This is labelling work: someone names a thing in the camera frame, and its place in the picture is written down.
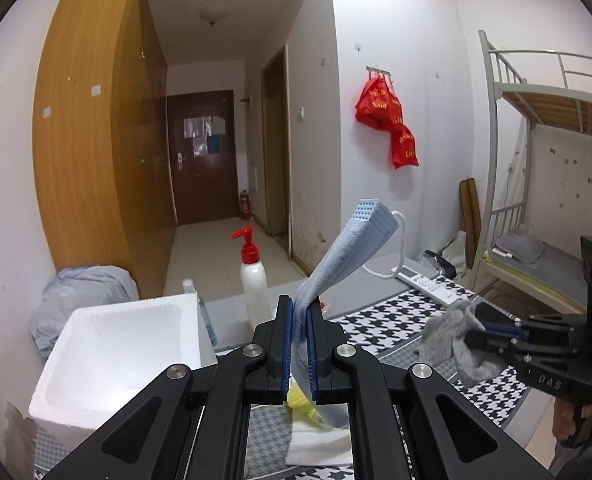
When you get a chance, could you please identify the light blue bedding bundle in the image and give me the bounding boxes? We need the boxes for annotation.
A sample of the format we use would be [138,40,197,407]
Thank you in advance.
[30,266,139,358]

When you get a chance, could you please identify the houndstooth blanket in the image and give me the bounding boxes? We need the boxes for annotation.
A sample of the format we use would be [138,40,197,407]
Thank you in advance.
[33,280,557,480]

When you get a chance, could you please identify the white power cable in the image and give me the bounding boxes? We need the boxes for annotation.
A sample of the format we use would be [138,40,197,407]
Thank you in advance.
[363,210,409,280]

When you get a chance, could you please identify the white metal bunk bed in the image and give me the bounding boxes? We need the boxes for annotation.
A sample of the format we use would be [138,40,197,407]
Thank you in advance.
[478,30,592,316]

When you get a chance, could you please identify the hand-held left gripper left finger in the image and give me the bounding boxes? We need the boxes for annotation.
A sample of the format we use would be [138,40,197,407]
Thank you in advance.
[40,296,295,480]

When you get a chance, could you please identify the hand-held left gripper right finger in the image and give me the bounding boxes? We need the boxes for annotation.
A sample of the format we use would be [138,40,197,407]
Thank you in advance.
[306,302,552,480]

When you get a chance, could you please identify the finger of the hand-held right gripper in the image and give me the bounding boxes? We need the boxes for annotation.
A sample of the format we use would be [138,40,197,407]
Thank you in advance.
[463,328,583,368]
[473,301,585,336]

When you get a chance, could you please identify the white plastic bag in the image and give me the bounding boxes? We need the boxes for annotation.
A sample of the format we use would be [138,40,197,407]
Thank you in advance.
[438,230,469,273]

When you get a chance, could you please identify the leaning wooden boards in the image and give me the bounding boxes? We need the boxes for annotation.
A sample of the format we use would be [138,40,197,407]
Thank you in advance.
[458,178,483,268]

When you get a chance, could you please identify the yellow mesh pad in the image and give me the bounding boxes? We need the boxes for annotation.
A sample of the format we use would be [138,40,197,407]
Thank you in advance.
[287,382,327,423]

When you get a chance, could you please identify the white paper tissue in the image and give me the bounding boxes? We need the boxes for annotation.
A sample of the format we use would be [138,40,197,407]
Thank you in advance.
[285,402,354,466]

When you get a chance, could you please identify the white pump bottle red cap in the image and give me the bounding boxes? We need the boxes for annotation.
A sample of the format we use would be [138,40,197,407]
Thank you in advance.
[232,226,269,328]

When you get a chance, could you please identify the dark brown door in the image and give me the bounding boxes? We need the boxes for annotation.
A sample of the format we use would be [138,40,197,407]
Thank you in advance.
[167,91,239,227]

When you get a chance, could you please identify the wooden doorway frame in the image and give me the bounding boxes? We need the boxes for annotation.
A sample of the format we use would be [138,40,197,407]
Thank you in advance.
[261,45,294,256]

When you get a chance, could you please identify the person's right hand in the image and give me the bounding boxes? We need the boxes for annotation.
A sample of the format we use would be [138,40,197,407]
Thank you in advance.
[553,396,579,443]

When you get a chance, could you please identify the red plastic bag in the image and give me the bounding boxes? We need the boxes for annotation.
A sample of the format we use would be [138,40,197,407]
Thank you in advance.
[388,122,420,170]
[355,76,405,132]

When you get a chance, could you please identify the white foam box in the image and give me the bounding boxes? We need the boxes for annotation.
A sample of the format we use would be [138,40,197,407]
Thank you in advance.
[28,292,219,448]

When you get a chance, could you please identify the white power strip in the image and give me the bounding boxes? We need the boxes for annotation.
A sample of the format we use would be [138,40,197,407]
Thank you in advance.
[395,267,469,306]

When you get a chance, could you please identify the ceiling lamp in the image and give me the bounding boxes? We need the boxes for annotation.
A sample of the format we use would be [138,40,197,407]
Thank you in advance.
[199,6,231,27]

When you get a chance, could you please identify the grey printed notice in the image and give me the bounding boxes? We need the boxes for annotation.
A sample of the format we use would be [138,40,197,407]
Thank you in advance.
[184,117,213,138]

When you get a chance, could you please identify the blue cleaning cloth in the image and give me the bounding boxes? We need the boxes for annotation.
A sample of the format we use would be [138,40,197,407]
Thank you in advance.
[290,199,407,428]

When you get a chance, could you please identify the grey pillow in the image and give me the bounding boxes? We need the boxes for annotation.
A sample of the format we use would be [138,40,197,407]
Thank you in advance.
[493,232,547,265]

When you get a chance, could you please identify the grey cloth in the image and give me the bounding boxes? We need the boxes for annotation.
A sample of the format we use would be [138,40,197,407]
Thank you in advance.
[420,299,514,388]

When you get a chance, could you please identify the wooden wardrobe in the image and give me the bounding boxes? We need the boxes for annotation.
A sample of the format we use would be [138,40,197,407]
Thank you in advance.
[32,0,177,293]

